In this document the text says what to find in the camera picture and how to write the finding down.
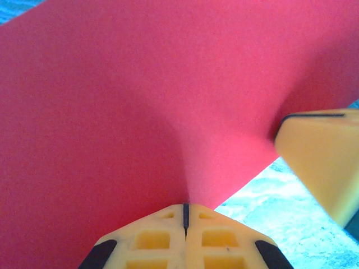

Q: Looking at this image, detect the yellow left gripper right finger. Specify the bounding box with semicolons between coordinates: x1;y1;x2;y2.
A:
185;203;294;269

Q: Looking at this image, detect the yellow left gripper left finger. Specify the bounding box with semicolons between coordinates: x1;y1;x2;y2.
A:
78;203;186;269

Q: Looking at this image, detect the red square paper sheet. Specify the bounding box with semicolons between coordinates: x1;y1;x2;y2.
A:
0;0;359;269

